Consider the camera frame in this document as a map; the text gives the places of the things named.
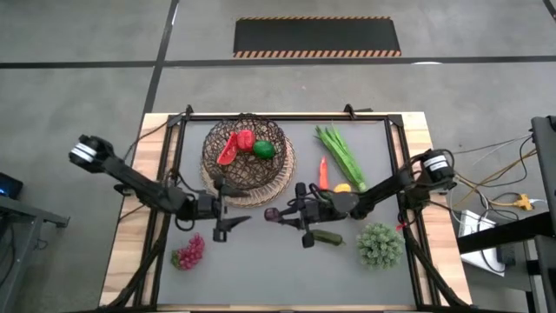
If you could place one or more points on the green toy leek bunch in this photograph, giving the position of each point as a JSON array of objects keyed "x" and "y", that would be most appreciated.
[{"x": 343, "y": 158}]

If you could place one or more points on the grey table mat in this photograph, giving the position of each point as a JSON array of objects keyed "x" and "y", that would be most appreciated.
[{"x": 282, "y": 269}]

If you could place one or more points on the dark green toy cucumber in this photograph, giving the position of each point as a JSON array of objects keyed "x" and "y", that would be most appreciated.
[{"x": 328, "y": 237}]

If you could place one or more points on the red toy grape bunch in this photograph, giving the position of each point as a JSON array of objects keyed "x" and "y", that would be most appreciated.
[{"x": 189, "y": 254}]

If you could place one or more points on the purple toy eggplant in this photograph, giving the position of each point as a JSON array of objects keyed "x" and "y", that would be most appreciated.
[{"x": 271, "y": 214}]

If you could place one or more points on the grey metal desk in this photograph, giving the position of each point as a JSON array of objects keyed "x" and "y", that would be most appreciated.
[{"x": 21, "y": 217}]

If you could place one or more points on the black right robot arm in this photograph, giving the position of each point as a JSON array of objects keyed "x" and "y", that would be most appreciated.
[{"x": 382, "y": 189}]

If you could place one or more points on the red toy watermelon slice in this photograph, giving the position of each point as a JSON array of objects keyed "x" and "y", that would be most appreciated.
[{"x": 227, "y": 152}]

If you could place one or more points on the black hazard-striped floor mat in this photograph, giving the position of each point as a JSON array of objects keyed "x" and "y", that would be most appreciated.
[{"x": 317, "y": 35}]

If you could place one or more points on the black metal table frame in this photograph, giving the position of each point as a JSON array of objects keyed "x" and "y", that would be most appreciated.
[{"x": 282, "y": 117}]

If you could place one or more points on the yellow power splitter plug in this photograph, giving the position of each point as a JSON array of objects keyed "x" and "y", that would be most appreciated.
[{"x": 522, "y": 201}]

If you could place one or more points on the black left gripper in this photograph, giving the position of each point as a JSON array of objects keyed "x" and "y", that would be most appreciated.
[{"x": 206, "y": 206}]

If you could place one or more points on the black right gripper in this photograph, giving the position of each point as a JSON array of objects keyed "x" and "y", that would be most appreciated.
[{"x": 321, "y": 211}]

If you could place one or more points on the green toy lime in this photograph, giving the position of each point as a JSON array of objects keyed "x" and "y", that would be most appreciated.
[{"x": 264, "y": 149}]

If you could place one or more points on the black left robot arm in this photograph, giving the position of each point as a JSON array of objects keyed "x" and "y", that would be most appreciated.
[{"x": 130, "y": 176}]

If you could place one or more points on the orange toy carrot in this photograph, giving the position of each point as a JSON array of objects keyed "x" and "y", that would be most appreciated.
[{"x": 324, "y": 174}]

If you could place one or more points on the dark device with blue light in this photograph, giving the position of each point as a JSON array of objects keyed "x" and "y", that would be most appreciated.
[{"x": 8, "y": 187}]

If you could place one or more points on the round green artificial plant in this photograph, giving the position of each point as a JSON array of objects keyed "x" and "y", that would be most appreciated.
[{"x": 380, "y": 245}]

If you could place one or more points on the white box beside table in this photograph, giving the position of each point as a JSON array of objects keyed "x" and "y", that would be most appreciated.
[{"x": 471, "y": 221}]

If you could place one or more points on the black frame clamp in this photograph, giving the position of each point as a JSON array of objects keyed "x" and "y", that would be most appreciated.
[
  {"x": 351, "y": 109},
  {"x": 189, "y": 109}
]

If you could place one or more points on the black desk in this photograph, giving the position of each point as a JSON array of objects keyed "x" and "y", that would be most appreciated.
[{"x": 545, "y": 152}]

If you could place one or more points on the small red tag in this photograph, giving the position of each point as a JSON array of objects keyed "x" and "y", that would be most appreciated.
[{"x": 400, "y": 226}]

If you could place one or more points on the yellow toy lemon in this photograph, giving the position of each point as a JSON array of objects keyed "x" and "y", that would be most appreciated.
[{"x": 342, "y": 188}]

